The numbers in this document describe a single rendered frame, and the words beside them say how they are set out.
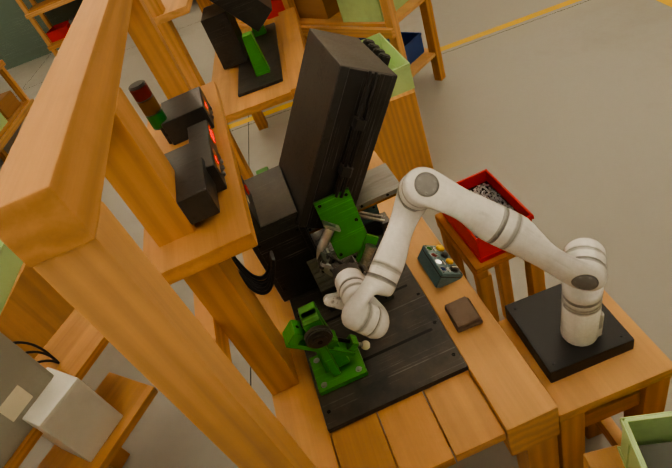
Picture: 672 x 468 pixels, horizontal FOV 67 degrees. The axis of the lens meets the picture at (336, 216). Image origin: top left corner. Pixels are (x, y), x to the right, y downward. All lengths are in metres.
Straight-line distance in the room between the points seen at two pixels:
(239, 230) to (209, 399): 0.35
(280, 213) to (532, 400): 0.87
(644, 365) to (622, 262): 1.39
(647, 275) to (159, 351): 2.41
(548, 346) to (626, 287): 1.33
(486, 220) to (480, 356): 0.48
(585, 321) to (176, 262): 0.98
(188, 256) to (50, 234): 0.47
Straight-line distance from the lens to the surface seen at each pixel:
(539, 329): 1.54
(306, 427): 1.56
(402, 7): 4.26
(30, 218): 0.70
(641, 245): 2.99
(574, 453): 1.73
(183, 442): 2.90
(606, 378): 1.54
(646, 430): 1.42
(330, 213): 1.55
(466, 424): 1.45
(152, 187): 1.11
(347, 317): 1.09
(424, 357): 1.54
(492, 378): 1.48
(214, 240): 1.12
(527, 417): 1.42
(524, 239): 1.20
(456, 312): 1.57
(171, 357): 0.87
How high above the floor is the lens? 2.18
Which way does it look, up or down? 39 degrees down
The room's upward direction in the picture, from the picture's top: 23 degrees counter-clockwise
